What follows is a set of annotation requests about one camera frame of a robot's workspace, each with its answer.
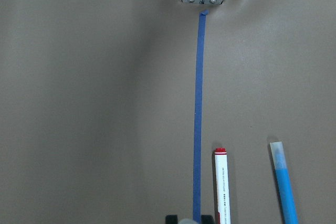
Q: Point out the blue tape grid lines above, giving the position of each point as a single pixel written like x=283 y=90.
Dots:
x=198 y=105

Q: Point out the blue highlighter pen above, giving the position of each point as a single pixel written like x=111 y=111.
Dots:
x=284 y=184

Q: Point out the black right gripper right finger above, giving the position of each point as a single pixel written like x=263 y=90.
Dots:
x=207 y=219

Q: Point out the red white marker pen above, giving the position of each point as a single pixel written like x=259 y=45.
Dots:
x=222 y=185

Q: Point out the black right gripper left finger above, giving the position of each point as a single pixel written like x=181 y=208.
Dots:
x=171 y=219

